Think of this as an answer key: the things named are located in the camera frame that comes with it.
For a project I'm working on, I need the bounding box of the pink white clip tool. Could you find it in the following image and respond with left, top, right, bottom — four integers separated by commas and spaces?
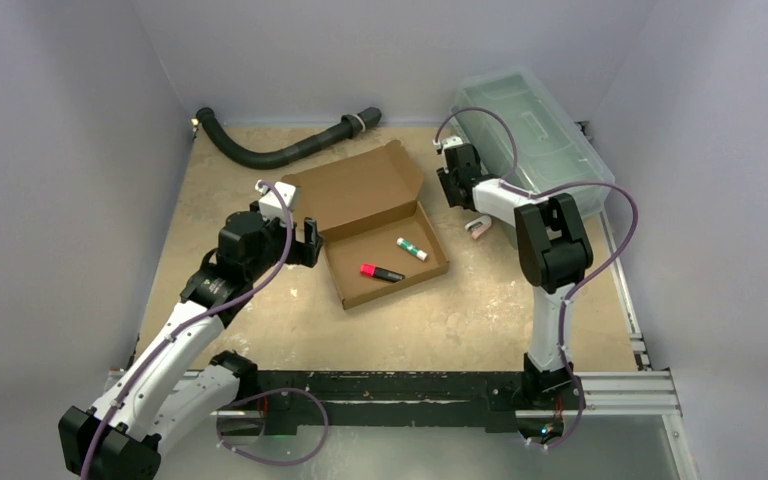
465, 215, 492, 240

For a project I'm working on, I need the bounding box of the brown cardboard box sheet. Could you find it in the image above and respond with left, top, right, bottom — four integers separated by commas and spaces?
281, 140, 449, 309

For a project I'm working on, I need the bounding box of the black red marker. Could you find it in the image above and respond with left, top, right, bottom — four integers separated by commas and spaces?
359, 263, 405, 283

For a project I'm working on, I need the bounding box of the green white tube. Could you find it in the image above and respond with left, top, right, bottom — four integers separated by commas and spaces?
396, 237, 428, 261

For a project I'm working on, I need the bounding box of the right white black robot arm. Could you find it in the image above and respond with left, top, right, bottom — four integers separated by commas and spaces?
437, 137, 593, 407

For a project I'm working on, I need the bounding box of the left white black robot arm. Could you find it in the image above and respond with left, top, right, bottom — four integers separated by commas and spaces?
58, 209, 324, 479

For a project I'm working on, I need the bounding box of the clear plastic storage bin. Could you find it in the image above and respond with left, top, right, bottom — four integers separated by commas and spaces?
449, 66, 617, 251

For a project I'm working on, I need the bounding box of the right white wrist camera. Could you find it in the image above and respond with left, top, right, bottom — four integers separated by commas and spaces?
433, 135, 464, 154

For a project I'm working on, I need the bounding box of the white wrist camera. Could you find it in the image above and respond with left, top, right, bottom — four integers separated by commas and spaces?
433, 135, 464, 154
255, 180, 298, 220

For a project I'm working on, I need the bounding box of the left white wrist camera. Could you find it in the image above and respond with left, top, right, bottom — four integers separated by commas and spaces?
255, 180, 298, 220

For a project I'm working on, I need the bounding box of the black corrugated hose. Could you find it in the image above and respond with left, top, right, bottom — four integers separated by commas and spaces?
195, 106, 383, 171

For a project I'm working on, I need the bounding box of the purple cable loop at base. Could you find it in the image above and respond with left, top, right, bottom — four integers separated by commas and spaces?
215, 382, 332, 465

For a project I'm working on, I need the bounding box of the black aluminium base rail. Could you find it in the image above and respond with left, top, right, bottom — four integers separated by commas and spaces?
95, 369, 683, 439

